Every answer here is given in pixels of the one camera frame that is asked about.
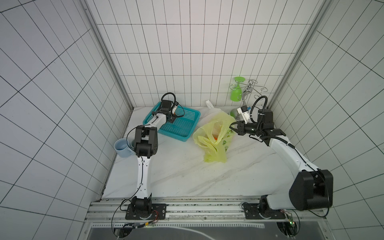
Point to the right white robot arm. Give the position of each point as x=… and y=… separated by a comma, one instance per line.
x=312, y=188

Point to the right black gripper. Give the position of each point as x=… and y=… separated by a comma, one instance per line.
x=239, y=128

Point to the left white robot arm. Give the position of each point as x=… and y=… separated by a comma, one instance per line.
x=145, y=146

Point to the white printed plastic bag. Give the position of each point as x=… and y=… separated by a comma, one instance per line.
x=211, y=108

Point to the light blue cup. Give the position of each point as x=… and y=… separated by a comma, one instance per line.
x=124, y=148

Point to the chrome glass holder stand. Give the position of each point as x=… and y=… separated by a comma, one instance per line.
x=247, y=89

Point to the green plastic bag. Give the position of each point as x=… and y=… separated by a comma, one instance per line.
x=214, y=135

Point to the teal plastic basket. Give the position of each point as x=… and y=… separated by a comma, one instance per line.
x=182, y=128

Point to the aluminium mounting rail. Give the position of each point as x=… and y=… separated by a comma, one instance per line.
x=197, y=212

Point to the green plastic wine glass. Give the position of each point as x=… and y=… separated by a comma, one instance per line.
x=236, y=90

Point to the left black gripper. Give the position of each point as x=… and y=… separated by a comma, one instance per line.
x=171, y=115

